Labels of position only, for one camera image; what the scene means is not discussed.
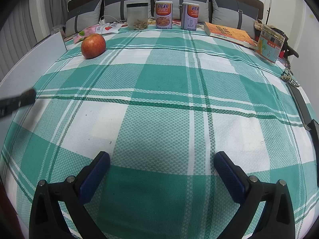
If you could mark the green white plaid cloth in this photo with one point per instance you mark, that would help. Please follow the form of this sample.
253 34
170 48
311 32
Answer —
161 103

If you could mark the white pink snack packets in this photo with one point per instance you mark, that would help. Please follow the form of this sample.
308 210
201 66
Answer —
101 29

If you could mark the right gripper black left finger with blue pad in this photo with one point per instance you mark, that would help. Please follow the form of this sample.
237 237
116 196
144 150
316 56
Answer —
46 218

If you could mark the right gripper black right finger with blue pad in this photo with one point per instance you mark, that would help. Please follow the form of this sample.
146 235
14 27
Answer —
277 218

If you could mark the red apple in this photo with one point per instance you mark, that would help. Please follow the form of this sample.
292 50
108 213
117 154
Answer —
93 46

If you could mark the black bag by bed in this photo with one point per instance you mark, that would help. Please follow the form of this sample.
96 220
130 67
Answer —
286 50

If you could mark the grey cushion far left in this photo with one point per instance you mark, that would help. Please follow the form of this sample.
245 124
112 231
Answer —
82 17

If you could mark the clear jar black lid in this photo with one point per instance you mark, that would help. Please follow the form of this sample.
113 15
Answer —
137 16

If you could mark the bunch of keys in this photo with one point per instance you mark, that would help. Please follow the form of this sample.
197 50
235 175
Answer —
287 78

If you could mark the left purple orange carton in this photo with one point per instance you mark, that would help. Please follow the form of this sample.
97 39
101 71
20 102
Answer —
163 14

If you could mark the orange book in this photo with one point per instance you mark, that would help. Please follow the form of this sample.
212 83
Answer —
237 36

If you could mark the clear printed snack box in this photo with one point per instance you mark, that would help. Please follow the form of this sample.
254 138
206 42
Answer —
269 45

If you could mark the grey cushion far right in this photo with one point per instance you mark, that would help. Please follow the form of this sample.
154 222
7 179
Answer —
235 14

